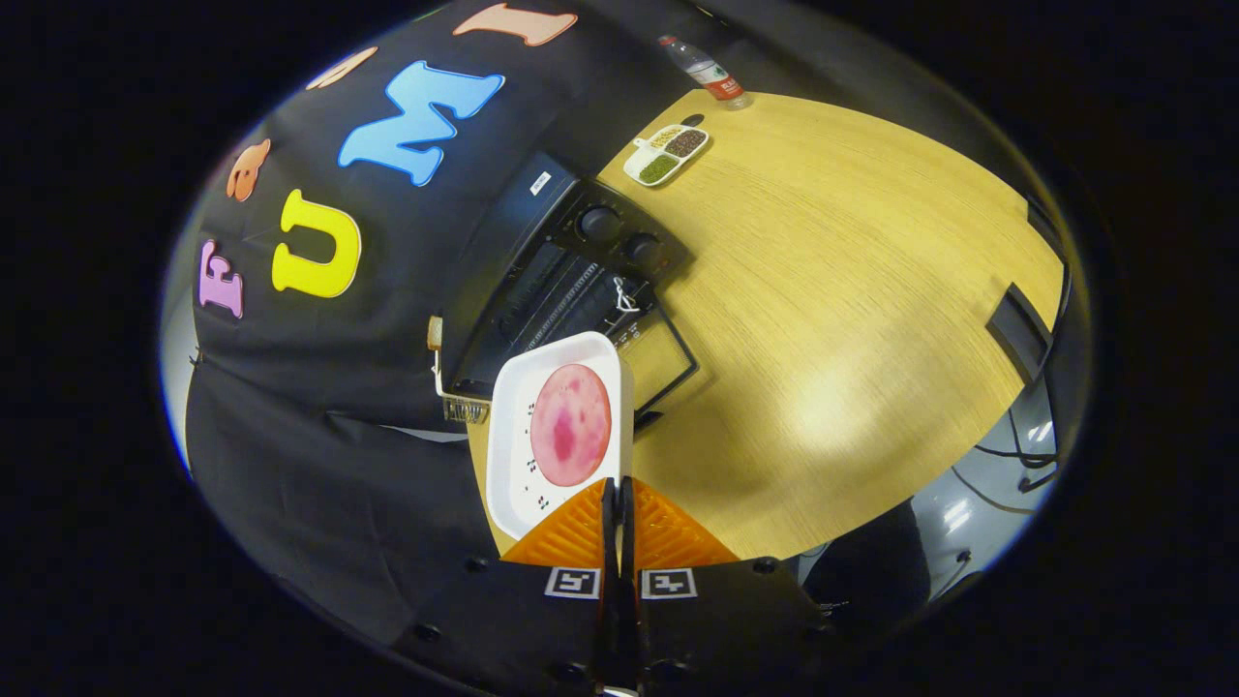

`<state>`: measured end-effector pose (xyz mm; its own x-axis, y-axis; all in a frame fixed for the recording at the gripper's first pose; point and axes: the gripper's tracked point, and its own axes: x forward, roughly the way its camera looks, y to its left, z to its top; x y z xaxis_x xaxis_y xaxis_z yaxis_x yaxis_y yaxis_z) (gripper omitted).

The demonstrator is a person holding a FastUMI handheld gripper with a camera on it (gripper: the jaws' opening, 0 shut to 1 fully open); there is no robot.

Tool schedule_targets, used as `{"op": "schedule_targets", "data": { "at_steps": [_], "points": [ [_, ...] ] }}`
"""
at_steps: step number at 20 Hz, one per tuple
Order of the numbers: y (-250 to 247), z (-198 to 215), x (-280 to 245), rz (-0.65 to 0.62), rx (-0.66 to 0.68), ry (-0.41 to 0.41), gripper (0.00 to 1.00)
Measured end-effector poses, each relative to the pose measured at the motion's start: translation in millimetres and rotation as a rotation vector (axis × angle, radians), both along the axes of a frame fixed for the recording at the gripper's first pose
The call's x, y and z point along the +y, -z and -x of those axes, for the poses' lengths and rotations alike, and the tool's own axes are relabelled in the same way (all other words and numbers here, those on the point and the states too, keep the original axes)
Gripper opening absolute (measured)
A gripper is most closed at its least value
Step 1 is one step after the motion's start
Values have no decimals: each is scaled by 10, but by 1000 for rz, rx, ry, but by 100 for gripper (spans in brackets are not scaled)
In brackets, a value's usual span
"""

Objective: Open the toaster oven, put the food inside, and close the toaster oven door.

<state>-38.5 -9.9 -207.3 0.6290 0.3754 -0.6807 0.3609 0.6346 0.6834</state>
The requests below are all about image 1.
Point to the black toaster oven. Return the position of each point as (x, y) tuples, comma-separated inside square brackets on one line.
[(503, 242)]

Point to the clear water bottle red label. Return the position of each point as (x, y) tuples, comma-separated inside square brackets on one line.
[(711, 75)]

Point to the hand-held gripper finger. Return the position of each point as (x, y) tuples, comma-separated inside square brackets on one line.
[(610, 620), (629, 620)]

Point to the round pink food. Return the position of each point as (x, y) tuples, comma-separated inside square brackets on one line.
[(571, 426)]

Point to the white divided dish with beans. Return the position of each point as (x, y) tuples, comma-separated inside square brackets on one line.
[(668, 155)]

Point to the white square plate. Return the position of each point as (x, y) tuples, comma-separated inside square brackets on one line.
[(513, 465)]

